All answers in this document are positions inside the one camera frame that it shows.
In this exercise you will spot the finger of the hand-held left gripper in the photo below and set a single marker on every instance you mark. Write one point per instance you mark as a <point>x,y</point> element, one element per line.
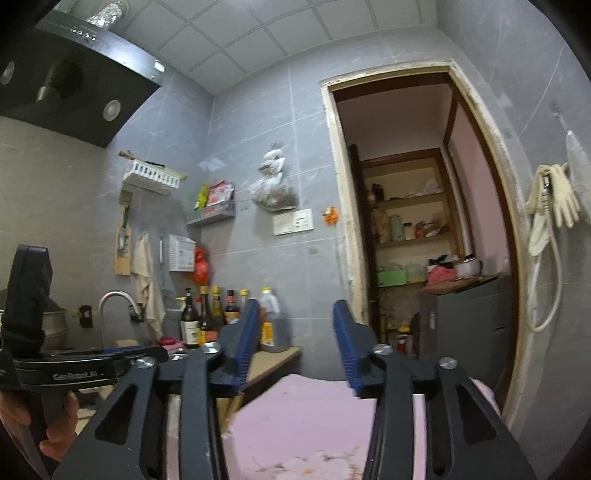
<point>147,354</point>

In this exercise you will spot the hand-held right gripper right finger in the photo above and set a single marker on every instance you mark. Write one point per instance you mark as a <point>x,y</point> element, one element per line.
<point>345,346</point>

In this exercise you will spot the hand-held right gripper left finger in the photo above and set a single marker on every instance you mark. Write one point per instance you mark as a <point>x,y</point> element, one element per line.
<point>247,344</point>

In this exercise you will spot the person's left hand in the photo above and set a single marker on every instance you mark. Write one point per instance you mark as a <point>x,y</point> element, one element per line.
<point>60,436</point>

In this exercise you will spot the pink sponge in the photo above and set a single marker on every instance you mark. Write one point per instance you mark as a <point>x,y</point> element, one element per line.
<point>171,344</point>

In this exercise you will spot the beige kitchen counter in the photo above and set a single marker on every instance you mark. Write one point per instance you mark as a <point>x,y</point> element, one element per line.
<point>272,364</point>

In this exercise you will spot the yellow cap oil jug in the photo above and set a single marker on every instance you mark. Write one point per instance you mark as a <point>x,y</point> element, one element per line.
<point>274,323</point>

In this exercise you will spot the red label sauce bottle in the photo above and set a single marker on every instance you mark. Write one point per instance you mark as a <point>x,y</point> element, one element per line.
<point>231,309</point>

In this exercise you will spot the yellow label sauce bottle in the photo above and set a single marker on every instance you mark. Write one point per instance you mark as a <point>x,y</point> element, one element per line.
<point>208,318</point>

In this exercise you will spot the dark pump bottle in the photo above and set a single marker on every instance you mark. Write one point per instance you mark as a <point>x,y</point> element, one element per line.
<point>189,327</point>

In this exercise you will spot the steel cooking pot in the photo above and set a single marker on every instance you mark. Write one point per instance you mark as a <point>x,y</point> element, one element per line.
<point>56,325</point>

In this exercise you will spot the chrome faucet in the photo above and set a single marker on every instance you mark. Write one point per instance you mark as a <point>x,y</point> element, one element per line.
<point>115,295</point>

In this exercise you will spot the hanging beige towel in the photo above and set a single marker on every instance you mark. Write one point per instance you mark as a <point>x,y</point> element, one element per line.
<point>147,286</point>

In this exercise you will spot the green plastic box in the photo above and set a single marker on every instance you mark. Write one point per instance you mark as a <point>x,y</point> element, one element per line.
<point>392,278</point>

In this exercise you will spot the red plastic bag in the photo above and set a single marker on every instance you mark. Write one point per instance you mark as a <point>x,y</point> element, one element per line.
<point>202,267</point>

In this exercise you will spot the pink floral cloth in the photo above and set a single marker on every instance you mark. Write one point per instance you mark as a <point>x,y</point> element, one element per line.
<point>304,429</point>

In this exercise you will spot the wooden knife board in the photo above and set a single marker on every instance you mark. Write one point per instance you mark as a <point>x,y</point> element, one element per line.
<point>122,265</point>

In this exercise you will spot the red cloth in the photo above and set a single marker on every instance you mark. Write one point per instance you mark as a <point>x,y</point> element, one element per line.
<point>441,276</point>

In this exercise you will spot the grey cabinet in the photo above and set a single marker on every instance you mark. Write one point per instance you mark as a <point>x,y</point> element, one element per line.
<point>466,332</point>

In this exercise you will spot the small lidded jar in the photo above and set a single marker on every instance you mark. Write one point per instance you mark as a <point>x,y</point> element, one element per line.
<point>408,230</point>

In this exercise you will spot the hanging kitchen knife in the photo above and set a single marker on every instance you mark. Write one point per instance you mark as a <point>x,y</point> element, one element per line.
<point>123,221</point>

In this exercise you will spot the white enamel pot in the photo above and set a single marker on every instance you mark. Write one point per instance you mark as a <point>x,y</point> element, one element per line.
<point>468,268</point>

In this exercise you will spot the red snack packet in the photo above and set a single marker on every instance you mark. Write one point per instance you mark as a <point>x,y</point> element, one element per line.
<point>220,194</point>

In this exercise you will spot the green yellow snack packet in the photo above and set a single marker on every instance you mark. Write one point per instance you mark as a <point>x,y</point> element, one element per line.
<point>202,197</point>

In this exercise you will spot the hanging clear plastic bag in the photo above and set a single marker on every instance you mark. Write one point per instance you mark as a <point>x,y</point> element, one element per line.
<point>273,189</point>

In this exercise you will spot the wooden shelf unit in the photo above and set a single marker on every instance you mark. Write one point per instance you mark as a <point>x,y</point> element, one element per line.
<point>411,203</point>

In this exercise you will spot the cream rubber glove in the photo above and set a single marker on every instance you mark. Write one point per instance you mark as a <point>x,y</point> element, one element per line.
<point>565,196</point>
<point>538,221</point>

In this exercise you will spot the black range hood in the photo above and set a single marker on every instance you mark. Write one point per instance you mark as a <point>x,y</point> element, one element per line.
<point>69,78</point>

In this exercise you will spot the black wall outlet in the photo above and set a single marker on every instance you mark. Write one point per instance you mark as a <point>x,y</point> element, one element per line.
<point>85,316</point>

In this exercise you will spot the white wall box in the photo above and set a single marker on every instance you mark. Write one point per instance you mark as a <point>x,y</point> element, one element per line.
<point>181,253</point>

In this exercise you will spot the white wall socket panel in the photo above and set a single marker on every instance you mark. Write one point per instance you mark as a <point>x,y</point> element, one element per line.
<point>293,222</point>

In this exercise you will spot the orange wall hook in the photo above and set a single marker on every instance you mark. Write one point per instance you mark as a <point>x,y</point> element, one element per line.
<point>331,216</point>

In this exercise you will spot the grey wall shelf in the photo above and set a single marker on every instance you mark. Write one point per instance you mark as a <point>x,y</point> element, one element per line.
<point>212,214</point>

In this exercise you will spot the wooden door frame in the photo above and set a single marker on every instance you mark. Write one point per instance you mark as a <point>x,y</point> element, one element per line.
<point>344,207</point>

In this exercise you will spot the white slatted wall rack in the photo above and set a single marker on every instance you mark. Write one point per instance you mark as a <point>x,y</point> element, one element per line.
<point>150,177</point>

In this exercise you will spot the silver foil duct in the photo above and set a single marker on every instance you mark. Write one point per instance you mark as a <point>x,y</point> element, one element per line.
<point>108,11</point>

